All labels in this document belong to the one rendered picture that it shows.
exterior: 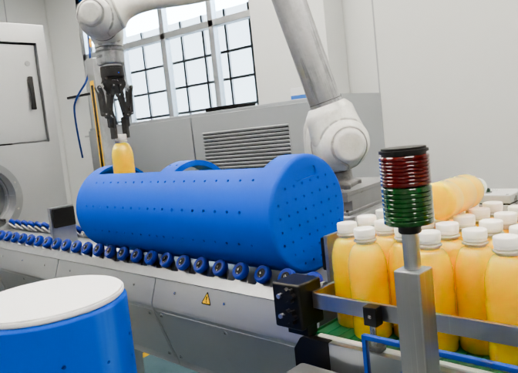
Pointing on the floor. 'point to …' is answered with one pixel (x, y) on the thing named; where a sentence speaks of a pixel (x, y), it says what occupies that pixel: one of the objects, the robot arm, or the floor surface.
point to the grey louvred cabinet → (241, 136)
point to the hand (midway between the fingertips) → (119, 128)
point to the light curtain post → (102, 132)
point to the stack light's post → (417, 320)
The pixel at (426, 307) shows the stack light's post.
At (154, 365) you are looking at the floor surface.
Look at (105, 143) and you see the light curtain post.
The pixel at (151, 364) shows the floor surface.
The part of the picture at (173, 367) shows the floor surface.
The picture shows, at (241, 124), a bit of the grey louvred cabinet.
